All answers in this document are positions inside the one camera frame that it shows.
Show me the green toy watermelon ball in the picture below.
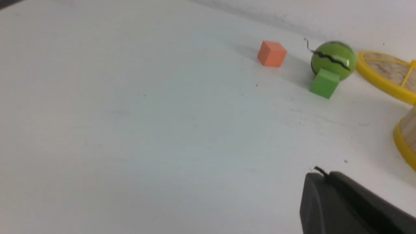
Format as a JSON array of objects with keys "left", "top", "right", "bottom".
[{"left": 304, "top": 38, "right": 357, "bottom": 81}]

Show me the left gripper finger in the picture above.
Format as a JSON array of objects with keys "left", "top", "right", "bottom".
[{"left": 300, "top": 166, "right": 416, "bottom": 234}]

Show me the bamboo steamer lid yellow rim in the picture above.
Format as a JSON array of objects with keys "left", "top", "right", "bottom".
[{"left": 356, "top": 51, "right": 416, "bottom": 106}]

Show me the green foam cube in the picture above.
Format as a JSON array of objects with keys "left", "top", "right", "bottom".
[{"left": 309, "top": 69, "right": 340, "bottom": 99}]

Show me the bamboo steamer tray yellow rim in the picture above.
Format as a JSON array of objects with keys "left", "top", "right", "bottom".
[{"left": 393, "top": 106, "right": 416, "bottom": 171}]

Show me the orange foam cube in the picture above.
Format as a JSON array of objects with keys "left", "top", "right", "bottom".
[{"left": 257, "top": 40, "right": 287, "bottom": 68}]

